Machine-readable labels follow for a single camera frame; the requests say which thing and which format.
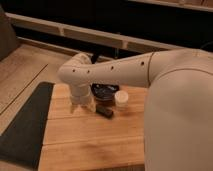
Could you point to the dark ceramic bowl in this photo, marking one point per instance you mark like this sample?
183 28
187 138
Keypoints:
104 92

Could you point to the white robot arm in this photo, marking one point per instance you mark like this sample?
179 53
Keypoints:
178 111

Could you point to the white plastic jar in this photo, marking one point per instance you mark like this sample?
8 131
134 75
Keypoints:
121 99

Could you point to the dark brown rectangular block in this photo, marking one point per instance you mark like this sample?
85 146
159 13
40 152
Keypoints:
104 111

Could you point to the clear plastic bottle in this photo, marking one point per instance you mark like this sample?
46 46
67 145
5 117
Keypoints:
91 106

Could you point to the dark green floor mat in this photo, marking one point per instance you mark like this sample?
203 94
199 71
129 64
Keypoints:
22 140

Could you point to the white metal rail frame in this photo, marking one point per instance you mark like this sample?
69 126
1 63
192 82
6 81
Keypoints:
89 35

